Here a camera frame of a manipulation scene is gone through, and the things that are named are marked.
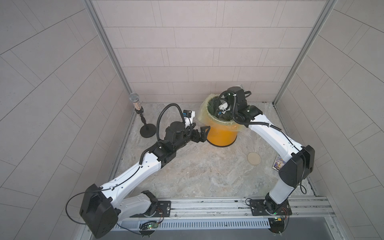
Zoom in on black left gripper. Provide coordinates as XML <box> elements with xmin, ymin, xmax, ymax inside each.
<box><xmin>171</xmin><ymin>121</ymin><xmax>210</xmax><ymax>152</ymax></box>

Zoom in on cream jar lid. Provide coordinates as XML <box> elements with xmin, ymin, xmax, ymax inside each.
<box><xmin>247</xmin><ymin>152</ymin><xmax>261</xmax><ymax>166</ymax></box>

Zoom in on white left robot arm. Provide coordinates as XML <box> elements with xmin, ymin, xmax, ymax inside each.
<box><xmin>79</xmin><ymin>103</ymin><xmax>211</xmax><ymax>239</ymax></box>

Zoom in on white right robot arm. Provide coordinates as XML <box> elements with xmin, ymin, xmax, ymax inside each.
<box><xmin>217</xmin><ymin>87</ymin><xmax>315</xmax><ymax>215</ymax></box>

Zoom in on green plastic bin liner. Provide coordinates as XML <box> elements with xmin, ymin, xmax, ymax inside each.
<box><xmin>197</xmin><ymin>94</ymin><xmax>246</xmax><ymax>132</ymax></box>

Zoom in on orange trash bin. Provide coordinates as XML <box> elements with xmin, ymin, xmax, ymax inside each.
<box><xmin>199</xmin><ymin>93</ymin><xmax>244</xmax><ymax>148</ymax></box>

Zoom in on black stand with glass tube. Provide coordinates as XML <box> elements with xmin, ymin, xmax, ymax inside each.
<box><xmin>130</xmin><ymin>93</ymin><xmax>157</xmax><ymax>138</ymax></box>

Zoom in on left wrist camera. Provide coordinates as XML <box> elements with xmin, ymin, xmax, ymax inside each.
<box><xmin>183</xmin><ymin>110</ymin><xmax>196</xmax><ymax>126</ymax></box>

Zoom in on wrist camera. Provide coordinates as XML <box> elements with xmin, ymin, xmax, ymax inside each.
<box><xmin>183</xmin><ymin>110</ymin><xmax>196</xmax><ymax>126</ymax></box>
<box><xmin>218</xmin><ymin>102</ymin><xmax>230</xmax><ymax>116</ymax></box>

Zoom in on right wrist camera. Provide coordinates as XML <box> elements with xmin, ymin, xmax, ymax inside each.
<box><xmin>218</xmin><ymin>102</ymin><xmax>230</xmax><ymax>116</ymax></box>

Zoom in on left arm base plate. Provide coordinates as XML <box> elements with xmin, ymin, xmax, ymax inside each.
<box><xmin>131</xmin><ymin>201</ymin><xmax>172</xmax><ymax>218</ymax></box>

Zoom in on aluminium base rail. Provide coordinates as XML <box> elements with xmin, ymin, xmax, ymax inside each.
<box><xmin>111</xmin><ymin>196</ymin><xmax>335</xmax><ymax>236</ymax></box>

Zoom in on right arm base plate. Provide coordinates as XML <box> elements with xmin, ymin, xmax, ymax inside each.
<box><xmin>246</xmin><ymin>199</ymin><xmax>293</xmax><ymax>216</ymax></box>

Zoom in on metal frame corner post left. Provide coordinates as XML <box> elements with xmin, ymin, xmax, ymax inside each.
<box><xmin>83</xmin><ymin>0</ymin><xmax>134</xmax><ymax>97</ymax></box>

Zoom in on metal frame corner post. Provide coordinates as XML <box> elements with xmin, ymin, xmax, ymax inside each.
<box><xmin>83</xmin><ymin>0</ymin><xmax>134</xmax><ymax>97</ymax></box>
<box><xmin>273</xmin><ymin>0</ymin><xmax>338</xmax><ymax>107</ymax></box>

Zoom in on metal frame corner post right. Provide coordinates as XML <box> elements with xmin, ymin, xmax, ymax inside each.
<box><xmin>273</xmin><ymin>0</ymin><xmax>338</xmax><ymax>107</ymax></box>

